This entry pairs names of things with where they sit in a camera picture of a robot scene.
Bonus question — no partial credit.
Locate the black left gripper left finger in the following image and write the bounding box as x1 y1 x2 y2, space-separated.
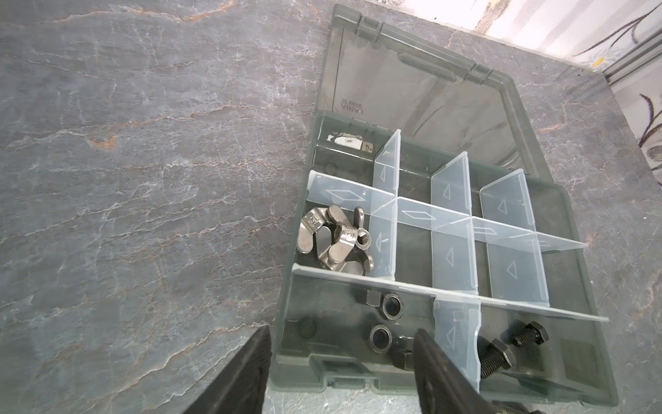
184 326 272 413

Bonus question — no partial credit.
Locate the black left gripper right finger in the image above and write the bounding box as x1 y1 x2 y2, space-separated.
413 329 497 413

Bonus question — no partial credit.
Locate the black hex nut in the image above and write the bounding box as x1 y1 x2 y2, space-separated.
363 290 383 308
367 324 393 355
391 336 415 371
380 293 404 321

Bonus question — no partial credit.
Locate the black hex bolt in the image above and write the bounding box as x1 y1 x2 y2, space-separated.
479 339 517 380
511 322 549 348

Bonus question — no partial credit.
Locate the silver wing nut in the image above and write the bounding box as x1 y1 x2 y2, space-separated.
297 205 342 254
318 205 375 275

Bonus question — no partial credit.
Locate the clear plastic organizer box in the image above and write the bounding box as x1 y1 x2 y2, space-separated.
270 5 617 406

